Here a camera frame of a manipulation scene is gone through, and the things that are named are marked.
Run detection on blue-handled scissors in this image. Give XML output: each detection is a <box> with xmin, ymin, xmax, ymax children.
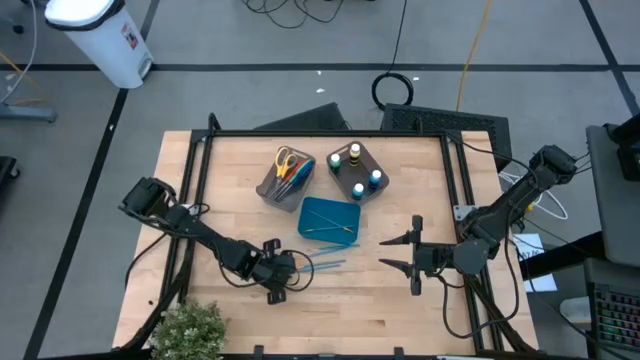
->
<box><xmin>285</xmin><ymin>160</ymin><xmax>317</xmax><ymax>202</ymax></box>

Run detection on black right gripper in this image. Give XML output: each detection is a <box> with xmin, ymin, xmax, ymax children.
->
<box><xmin>377</xmin><ymin>214</ymin><xmax>459</xmax><ymax>297</ymax></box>

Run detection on red-handled scissors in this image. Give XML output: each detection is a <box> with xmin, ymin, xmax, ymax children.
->
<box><xmin>278</xmin><ymin>156</ymin><xmax>310</xmax><ymax>199</ymax></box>

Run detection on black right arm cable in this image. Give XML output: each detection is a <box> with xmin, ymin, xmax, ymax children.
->
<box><xmin>439</xmin><ymin>234</ymin><xmax>521</xmax><ymax>340</ymax></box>

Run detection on black left base cable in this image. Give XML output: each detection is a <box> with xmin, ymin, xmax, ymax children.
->
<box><xmin>123</xmin><ymin>232</ymin><xmax>170</xmax><ymax>290</ymax></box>

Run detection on grey plastic storage bin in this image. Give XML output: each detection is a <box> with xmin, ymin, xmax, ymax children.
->
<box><xmin>255</xmin><ymin>145</ymin><xmax>318</xmax><ymax>214</ymax></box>
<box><xmin>325</xmin><ymin>140</ymin><xmax>391</xmax><ymax>207</ymax></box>

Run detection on grey desk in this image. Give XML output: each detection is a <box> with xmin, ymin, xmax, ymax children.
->
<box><xmin>585</xmin><ymin>123</ymin><xmax>640</xmax><ymax>269</ymax></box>

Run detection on black monitor stand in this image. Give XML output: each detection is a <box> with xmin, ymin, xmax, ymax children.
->
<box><xmin>605</xmin><ymin>113</ymin><xmax>640</xmax><ymax>182</ymax></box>

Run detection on white trash can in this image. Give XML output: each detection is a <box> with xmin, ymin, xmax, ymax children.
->
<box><xmin>43</xmin><ymin>0</ymin><xmax>155</xmax><ymax>90</ymax></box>

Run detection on thin white cable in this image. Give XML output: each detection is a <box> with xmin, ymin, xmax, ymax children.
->
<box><xmin>0</xmin><ymin>0</ymin><xmax>39</xmax><ymax>106</ymax></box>

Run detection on white chair seat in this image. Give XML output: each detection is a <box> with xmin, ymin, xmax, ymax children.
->
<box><xmin>559</xmin><ymin>296</ymin><xmax>594</xmax><ymax>326</ymax></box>

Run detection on white paper sheet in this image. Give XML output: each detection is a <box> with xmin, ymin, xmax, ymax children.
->
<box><xmin>512</xmin><ymin>233</ymin><xmax>558</xmax><ymax>293</ymax></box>

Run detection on black flat panel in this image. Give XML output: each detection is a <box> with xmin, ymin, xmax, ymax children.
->
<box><xmin>253</xmin><ymin>102</ymin><xmax>351</xmax><ymax>132</ymax></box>

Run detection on black tangled cables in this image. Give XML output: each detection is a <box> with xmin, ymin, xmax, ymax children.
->
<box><xmin>239</xmin><ymin>0</ymin><xmax>346</xmax><ymax>30</ymax></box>

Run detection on blue plastic tray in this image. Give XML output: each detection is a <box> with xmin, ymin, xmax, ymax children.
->
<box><xmin>297</xmin><ymin>196</ymin><xmax>362</xmax><ymax>246</ymax></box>

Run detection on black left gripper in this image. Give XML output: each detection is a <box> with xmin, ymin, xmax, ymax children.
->
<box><xmin>251</xmin><ymin>238</ymin><xmax>302</xmax><ymax>307</ymax></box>

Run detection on black desk bar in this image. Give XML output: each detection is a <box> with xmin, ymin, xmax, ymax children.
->
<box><xmin>519</xmin><ymin>231</ymin><xmax>605</xmax><ymax>280</ymax></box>

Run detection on yellow-handled scissors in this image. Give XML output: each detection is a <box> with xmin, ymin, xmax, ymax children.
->
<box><xmin>273</xmin><ymin>145</ymin><xmax>298</xmax><ymax>182</ymax></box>

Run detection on green potted plant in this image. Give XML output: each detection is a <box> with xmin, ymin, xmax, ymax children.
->
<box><xmin>148</xmin><ymin>298</ymin><xmax>228</xmax><ymax>360</ymax></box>

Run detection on backlit keyboard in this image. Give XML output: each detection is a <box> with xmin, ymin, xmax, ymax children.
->
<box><xmin>589</xmin><ymin>283</ymin><xmax>640</xmax><ymax>351</ymax></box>

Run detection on yellow cable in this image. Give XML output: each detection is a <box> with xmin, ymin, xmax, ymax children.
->
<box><xmin>455</xmin><ymin>0</ymin><xmax>494</xmax><ymax>113</ymax></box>

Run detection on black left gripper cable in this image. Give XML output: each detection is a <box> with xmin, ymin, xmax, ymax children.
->
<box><xmin>283</xmin><ymin>248</ymin><xmax>316</xmax><ymax>293</ymax></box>

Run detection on grey stand base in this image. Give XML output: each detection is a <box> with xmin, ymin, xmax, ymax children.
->
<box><xmin>0</xmin><ymin>102</ymin><xmax>58</xmax><ymax>124</ymax></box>

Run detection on black coiled cable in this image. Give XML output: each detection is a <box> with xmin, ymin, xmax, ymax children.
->
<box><xmin>370</xmin><ymin>0</ymin><xmax>416</xmax><ymax>112</ymax></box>

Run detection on black perforated case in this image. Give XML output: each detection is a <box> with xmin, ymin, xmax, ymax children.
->
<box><xmin>380</xmin><ymin>103</ymin><xmax>513</xmax><ymax>173</ymax></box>

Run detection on black metal rig frame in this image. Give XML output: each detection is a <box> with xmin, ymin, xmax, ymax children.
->
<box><xmin>112</xmin><ymin>112</ymin><xmax>539</xmax><ymax>360</ymax></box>

